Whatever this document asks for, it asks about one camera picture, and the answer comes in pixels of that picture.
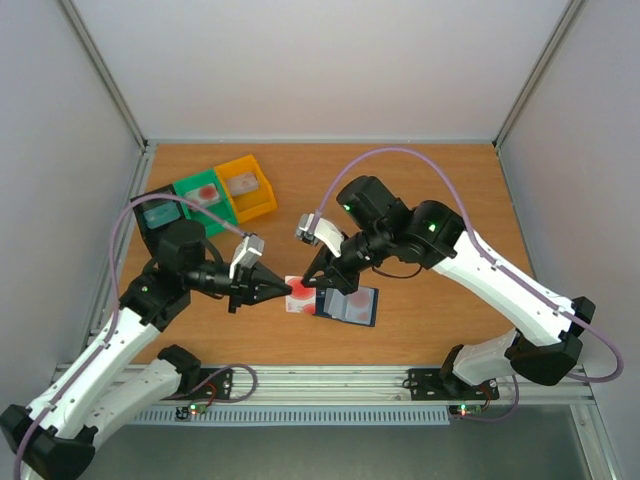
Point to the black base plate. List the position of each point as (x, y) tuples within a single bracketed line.
[(426, 384), (219, 385)]

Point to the card in yellow bin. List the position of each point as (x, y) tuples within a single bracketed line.
[(242, 184)]

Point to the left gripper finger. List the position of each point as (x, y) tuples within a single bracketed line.
[(263, 278), (263, 294)]

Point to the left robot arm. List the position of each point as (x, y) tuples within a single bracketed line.
[(57, 435)]

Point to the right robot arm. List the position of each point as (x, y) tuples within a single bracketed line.
[(543, 345)]

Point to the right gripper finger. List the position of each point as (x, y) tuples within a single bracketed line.
[(320, 263), (320, 281)]

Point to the grey slotted cable duct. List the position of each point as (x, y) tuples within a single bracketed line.
[(283, 416)]

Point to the aluminium front rail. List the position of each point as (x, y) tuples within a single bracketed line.
[(297, 385)]

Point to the yellow plastic bin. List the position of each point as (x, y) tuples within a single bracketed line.
[(250, 193)]

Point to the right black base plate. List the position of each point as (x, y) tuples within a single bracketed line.
[(426, 384)]

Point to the blue card holder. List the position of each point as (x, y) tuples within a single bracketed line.
[(359, 308)]

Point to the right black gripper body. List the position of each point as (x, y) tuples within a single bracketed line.
[(335, 265)]

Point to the black plastic bin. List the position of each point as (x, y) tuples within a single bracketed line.
[(151, 237)]

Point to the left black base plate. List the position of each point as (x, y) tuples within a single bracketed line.
[(219, 385)]

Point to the red white card in bin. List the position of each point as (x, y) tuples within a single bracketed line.
[(204, 196)]

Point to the green plastic bin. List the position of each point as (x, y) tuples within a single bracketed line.
[(223, 209)]

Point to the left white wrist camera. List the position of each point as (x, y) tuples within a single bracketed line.
[(246, 254)]

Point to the teal card in black bin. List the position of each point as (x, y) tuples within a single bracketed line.
[(157, 215)]

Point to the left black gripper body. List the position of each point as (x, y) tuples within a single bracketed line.
[(240, 287)]

